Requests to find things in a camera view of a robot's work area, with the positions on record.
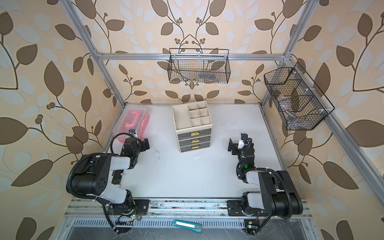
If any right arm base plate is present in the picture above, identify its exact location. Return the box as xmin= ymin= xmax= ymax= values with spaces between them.
xmin=227 ymin=200 xmax=268 ymax=218

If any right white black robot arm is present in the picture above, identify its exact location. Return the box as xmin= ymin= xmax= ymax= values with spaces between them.
xmin=227 ymin=134 xmax=304 ymax=219

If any beige drawer organizer cabinet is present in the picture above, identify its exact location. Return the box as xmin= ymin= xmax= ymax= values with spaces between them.
xmin=172 ymin=101 xmax=213 ymax=153

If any right black wire basket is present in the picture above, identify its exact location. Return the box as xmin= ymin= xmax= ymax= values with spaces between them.
xmin=264 ymin=63 xmax=335 ymax=131

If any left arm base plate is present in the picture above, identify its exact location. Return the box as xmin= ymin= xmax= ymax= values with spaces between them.
xmin=110 ymin=199 xmax=150 ymax=216

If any black wire basket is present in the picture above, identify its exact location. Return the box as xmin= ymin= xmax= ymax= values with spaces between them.
xmin=264 ymin=63 xmax=335 ymax=131
xmin=167 ymin=48 xmax=231 ymax=84

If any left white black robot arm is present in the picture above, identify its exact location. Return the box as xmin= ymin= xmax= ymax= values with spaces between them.
xmin=66 ymin=136 xmax=150 ymax=218

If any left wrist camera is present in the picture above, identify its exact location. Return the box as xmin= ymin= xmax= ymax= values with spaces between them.
xmin=129 ymin=129 xmax=138 ymax=138

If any aluminium front rail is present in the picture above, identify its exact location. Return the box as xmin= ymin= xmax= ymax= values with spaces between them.
xmin=64 ymin=197 xmax=313 ymax=219

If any black tool strip on table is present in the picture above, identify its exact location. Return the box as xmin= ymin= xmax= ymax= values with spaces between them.
xmin=112 ymin=170 xmax=124 ymax=185

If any teal utility knife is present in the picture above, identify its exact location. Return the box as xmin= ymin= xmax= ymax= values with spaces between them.
xmin=173 ymin=220 xmax=203 ymax=234

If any back black wire basket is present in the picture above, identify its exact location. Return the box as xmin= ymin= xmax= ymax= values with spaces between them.
xmin=167 ymin=48 xmax=231 ymax=84

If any pink clear plastic case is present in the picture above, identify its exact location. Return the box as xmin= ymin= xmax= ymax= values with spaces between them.
xmin=114 ymin=106 xmax=150 ymax=140

